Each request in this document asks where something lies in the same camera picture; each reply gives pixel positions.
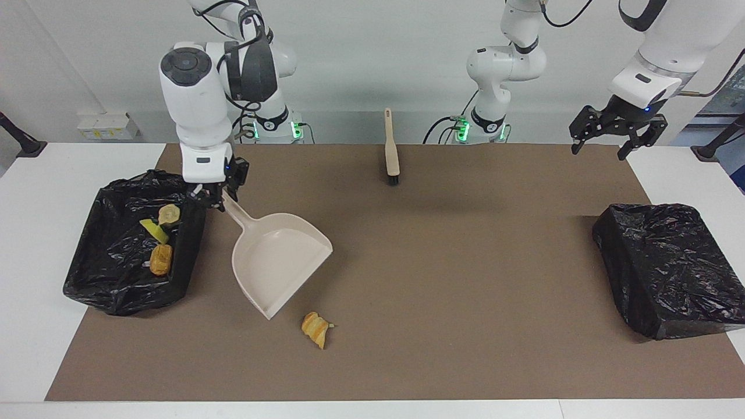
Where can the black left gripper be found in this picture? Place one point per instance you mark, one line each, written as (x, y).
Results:
(627, 113)

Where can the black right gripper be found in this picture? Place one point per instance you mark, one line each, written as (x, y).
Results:
(237, 174)

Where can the small croissant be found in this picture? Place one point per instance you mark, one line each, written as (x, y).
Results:
(169, 216)

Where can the notched yellow sponge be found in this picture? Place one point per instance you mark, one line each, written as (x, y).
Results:
(156, 232)

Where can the oval brown bread roll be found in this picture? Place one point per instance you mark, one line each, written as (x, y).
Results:
(161, 260)

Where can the beige plastic dustpan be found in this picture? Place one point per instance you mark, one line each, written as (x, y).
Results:
(273, 262)

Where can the striped torn croissant piece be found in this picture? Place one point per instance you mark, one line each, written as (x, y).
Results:
(315, 329)

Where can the beige hand brush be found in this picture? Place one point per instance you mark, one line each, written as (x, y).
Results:
(391, 157)

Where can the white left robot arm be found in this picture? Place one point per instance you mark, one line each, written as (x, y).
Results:
(681, 41)

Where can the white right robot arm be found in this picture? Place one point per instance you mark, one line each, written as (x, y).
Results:
(198, 116)

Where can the black bag lined bin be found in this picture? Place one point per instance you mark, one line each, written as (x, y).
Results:
(669, 267)
(116, 279)

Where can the black stand leg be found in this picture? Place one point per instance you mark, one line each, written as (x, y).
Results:
(713, 150)
(23, 142)

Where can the brown table mat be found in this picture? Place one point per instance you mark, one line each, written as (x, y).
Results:
(465, 262)

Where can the white wall socket box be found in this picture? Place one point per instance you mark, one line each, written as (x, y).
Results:
(107, 127)

